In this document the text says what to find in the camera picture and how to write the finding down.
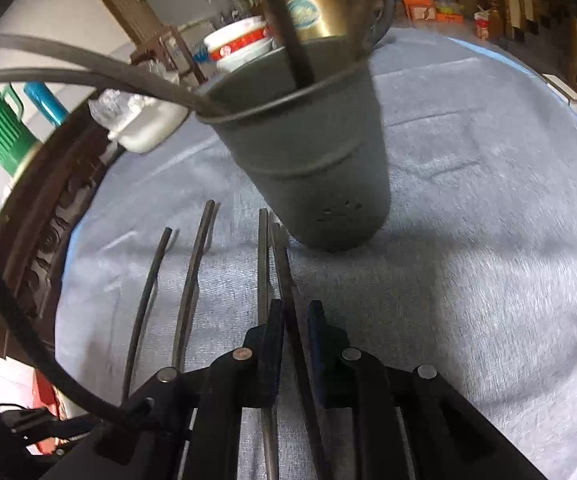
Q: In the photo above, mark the red drink carton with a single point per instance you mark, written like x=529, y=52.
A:
x=482, y=25

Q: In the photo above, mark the white plastic basin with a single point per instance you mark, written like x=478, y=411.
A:
x=146, y=127

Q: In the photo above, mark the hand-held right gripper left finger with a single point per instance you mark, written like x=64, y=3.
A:
x=270, y=360

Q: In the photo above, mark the dark grey chopstick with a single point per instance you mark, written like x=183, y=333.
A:
x=263, y=260
x=291, y=305
x=93, y=61
x=193, y=280
x=148, y=290
x=93, y=78
x=286, y=25

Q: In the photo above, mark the white bowl red band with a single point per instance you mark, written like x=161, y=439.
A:
x=236, y=40
x=248, y=60

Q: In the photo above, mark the grey metal utensil holder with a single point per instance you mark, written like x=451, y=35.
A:
x=313, y=160

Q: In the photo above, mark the clear plastic bag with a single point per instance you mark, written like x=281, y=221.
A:
x=118, y=102

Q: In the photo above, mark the blue table cover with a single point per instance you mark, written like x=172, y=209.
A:
x=70, y=260

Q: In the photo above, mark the blue water bottle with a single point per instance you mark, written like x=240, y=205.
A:
x=46, y=102

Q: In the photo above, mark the red plastic bag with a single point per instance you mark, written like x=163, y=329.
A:
x=46, y=390

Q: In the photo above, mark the orange cardboard boxes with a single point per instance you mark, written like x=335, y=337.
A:
x=431, y=7

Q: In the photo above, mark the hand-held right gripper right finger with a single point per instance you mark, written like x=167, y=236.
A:
x=318, y=360

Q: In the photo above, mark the green thermos flask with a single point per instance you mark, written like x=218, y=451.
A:
x=1, y=130

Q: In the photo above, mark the small white stool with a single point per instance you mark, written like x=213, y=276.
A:
x=570, y=90

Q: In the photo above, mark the gold electric kettle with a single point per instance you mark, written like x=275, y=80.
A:
x=318, y=5

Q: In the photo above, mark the brown wooden door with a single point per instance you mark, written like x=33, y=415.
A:
x=113, y=0

